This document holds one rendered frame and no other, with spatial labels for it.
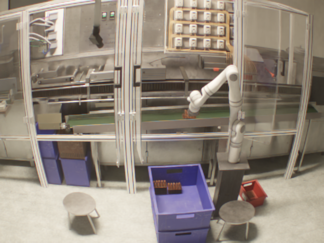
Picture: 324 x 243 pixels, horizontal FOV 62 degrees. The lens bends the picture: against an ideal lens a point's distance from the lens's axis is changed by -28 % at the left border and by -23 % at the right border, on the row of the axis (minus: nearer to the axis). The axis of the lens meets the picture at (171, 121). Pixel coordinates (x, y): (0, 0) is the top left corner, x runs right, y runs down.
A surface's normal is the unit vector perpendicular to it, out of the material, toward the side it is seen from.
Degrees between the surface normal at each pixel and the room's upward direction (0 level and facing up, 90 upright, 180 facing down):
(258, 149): 90
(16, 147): 90
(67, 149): 90
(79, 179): 90
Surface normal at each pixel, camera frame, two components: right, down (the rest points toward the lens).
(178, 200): 0.03, -0.89
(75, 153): 0.10, 0.45
